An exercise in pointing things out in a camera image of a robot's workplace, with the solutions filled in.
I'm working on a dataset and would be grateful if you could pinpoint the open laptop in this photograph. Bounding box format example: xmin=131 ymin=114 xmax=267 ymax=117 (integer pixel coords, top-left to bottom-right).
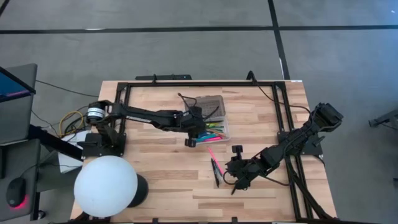
xmin=0 ymin=66 xmax=37 ymax=103

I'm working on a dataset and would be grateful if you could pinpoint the yellow cable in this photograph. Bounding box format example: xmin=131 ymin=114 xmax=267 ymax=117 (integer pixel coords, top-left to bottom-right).
xmin=58 ymin=110 xmax=85 ymax=138

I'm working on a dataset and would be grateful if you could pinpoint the black sensor bar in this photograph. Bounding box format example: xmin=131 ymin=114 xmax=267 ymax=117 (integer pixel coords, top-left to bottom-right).
xmin=135 ymin=73 xmax=193 ymax=81

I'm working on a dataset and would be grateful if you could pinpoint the grey side desk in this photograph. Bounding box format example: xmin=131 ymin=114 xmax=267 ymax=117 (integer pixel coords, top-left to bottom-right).
xmin=0 ymin=63 xmax=41 ymax=222

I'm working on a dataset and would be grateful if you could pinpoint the blue pen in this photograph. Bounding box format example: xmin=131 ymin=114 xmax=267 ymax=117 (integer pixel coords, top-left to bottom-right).
xmin=195 ymin=133 xmax=218 ymax=141

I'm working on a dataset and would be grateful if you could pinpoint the pink highlighter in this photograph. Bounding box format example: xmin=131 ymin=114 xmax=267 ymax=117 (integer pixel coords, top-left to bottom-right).
xmin=198 ymin=136 xmax=223 ymax=144

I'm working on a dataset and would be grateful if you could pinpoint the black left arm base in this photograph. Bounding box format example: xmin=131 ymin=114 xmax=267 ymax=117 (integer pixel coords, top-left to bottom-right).
xmin=77 ymin=132 xmax=127 ymax=158

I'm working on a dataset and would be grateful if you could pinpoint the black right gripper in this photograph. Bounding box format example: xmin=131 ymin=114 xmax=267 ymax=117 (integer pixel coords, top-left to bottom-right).
xmin=226 ymin=145 xmax=264 ymax=190

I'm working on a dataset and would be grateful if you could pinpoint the black computer mouse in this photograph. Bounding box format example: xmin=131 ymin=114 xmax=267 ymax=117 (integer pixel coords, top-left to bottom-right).
xmin=6 ymin=177 xmax=27 ymax=210

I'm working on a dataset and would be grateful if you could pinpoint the pink colored pencil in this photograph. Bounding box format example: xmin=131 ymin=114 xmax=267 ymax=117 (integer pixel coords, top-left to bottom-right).
xmin=207 ymin=147 xmax=224 ymax=175

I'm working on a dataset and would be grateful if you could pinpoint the white power box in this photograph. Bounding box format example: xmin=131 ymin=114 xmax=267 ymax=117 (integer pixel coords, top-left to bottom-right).
xmin=57 ymin=130 xmax=91 ymax=174

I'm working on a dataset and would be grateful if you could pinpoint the black cable bundle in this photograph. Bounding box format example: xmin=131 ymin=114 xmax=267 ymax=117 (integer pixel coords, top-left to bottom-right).
xmin=284 ymin=155 xmax=335 ymax=220

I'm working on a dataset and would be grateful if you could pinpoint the translucent plastic supply box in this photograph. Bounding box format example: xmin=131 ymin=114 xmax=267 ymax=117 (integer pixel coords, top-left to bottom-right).
xmin=183 ymin=95 xmax=232 ymax=144

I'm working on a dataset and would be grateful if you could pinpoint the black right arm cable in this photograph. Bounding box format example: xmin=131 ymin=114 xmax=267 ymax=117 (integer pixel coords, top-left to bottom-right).
xmin=247 ymin=70 xmax=313 ymax=119

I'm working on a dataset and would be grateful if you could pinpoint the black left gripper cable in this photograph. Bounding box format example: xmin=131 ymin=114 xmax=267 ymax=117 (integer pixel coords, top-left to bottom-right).
xmin=177 ymin=91 xmax=220 ymax=122

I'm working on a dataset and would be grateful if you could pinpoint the black aluminium table frame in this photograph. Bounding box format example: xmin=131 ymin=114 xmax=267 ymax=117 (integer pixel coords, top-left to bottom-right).
xmin=111 ymin=80 xmax=315 ymax=222

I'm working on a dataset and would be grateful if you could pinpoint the black floor cable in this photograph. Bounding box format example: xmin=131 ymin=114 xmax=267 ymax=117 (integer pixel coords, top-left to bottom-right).
xmin=34 ymin=80 xmax=100 ymax=98

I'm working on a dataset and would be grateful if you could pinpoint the grey stand leg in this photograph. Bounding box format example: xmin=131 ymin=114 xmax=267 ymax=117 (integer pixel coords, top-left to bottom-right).
xmin=368 ymin=108 xmax=398 ymax=133

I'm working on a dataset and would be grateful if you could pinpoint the white globe lamp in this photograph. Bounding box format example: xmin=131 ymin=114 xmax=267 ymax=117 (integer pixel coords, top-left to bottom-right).
xmin=73 ymin=154 xmax=149 ymax=218

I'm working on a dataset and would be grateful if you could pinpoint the thick black marker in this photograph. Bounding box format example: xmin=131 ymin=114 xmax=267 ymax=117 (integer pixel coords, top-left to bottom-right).
xmin=210 ymin=157 xmax=220 ymax=189

